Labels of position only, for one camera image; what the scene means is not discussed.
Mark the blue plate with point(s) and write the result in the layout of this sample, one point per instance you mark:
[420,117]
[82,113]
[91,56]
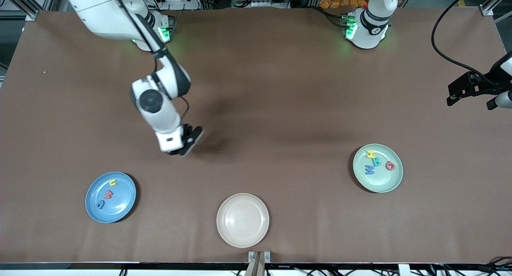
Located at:
[120,196]

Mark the white edge bracket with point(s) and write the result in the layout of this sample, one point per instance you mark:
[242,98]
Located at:
[404,270]

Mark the blue foam lowercase a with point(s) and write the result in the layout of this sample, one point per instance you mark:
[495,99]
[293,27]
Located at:
[101,206]

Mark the green plate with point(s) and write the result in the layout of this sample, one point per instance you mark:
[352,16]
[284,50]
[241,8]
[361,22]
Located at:
[384,180]

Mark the pink foam lowercase w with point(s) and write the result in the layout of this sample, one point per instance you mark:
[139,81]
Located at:
[108,194]

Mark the pink foam letter Q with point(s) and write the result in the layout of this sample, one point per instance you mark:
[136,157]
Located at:
[387,166]

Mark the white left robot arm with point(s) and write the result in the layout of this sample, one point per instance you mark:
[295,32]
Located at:
[372,24]

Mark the teal foam letter R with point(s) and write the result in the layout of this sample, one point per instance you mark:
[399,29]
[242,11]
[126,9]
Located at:
[376,162]

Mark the beige plate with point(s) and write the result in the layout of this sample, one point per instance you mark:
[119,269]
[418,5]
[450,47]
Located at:
[242,220]

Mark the blue foam letter M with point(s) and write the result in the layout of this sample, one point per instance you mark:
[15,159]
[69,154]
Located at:
[370,169]

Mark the yellow foam letter H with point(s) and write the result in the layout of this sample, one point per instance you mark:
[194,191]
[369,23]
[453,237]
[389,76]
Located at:
[371,153]

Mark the aluminium frame profile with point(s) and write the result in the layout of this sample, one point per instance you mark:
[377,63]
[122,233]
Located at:
[488,10]
[34,11]

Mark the metal table edge bracket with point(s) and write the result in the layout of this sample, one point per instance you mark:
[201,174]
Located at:
[267,256]

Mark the beige wooden pole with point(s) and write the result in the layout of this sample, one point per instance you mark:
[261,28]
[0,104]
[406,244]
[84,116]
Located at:
[255,268]

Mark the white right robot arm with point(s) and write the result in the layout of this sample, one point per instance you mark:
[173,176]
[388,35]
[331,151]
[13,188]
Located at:
[116,16]

